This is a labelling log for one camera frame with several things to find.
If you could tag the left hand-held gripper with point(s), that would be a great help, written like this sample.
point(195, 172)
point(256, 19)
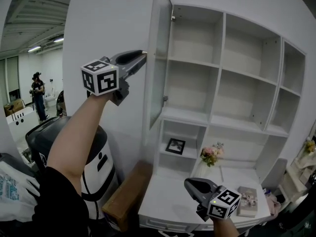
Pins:
point(103, 80)

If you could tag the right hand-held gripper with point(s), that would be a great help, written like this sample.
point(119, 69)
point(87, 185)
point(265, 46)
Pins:
point(224, 204)

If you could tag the person's right forearm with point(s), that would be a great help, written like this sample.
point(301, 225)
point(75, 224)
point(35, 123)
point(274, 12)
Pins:
point(224, 227)

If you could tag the person's left forearm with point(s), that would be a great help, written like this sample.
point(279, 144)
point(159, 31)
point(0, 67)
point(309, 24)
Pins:
point(69, 137)

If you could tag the white table top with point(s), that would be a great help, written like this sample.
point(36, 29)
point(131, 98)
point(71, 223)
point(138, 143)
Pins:
point(168, 201)

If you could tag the white shelf cabinet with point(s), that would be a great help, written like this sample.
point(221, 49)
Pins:
point(247, 122)

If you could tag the white box with slots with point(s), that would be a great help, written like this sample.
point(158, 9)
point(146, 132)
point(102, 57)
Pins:
point(22, 125)

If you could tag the white vase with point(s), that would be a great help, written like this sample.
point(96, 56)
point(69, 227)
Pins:
point(202, 170)

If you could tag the pink flower bouquet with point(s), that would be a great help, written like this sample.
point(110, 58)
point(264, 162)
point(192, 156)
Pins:
point(211, 153)

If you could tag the grey hardcover book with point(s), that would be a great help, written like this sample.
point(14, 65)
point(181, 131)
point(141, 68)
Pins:
point(247, 201)

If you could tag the pink cloth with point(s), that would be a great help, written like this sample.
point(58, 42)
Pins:
point(272, 204)

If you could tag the ceiling tube light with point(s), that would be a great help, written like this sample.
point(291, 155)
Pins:
point(34, 49)
point(58, 39)

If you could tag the white toilet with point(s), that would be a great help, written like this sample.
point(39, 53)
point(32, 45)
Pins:
point(50, 99)

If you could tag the white side rack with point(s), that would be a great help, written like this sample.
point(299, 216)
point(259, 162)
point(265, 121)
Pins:
point(298, 176)

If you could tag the white bin with black lid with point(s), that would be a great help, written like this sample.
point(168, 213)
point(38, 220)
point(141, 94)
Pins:
point(98, 167)

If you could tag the yellow flower bouquet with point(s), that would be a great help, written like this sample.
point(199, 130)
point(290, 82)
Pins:
point(309, 147)

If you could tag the cardboard box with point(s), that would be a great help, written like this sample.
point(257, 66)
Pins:
point(13, 107)

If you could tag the person's black t-shirt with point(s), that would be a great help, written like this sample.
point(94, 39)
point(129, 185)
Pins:
point(61, 206)

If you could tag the white plastic bag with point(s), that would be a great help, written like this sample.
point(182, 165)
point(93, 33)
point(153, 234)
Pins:
point(14, 191)

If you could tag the black picture frame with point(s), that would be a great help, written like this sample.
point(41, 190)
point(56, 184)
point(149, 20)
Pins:
point(175, 146)

